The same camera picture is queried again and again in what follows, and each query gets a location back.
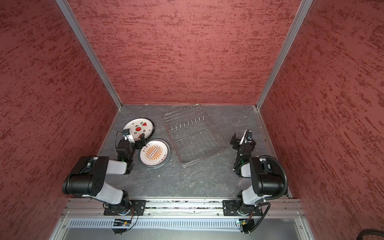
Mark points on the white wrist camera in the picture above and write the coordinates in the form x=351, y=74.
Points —
x=242, y=141
x=128, y=136

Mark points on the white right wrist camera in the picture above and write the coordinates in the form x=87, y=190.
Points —
x=242, y=141

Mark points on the brown striped rim plate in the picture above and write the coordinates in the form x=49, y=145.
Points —
x=153, y=126

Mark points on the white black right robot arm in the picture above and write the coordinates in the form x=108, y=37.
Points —
x=269, y=180

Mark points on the circuit board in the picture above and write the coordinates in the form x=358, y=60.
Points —
x=246, y=226
x=121, y=224

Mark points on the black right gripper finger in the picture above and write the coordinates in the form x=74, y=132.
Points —
x=247, y=136
x=235, y=142

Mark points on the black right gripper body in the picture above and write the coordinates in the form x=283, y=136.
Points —
x=239, y=149

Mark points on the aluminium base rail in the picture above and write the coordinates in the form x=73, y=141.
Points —
x=180, y=214

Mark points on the aluminium left corner post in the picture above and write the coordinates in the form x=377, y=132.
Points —
x=81, y=36

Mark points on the left circuit board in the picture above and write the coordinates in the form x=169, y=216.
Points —
x=121, y=224

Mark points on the right circuit board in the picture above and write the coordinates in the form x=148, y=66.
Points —
x=246, y=226

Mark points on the aluminium right corner post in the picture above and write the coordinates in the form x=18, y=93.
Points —
x=290, y=37

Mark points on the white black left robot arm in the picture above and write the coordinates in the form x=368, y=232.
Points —
x=87, y=178

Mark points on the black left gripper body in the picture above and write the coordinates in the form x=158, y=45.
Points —
x=138, y=145

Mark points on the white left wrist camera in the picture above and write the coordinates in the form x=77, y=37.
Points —
x=128, y=136

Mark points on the watermelon pattern white plate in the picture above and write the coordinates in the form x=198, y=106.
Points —
x=141, y=126

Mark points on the aluminium corner post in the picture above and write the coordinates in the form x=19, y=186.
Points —
x=290, y=37
x=81, y=36

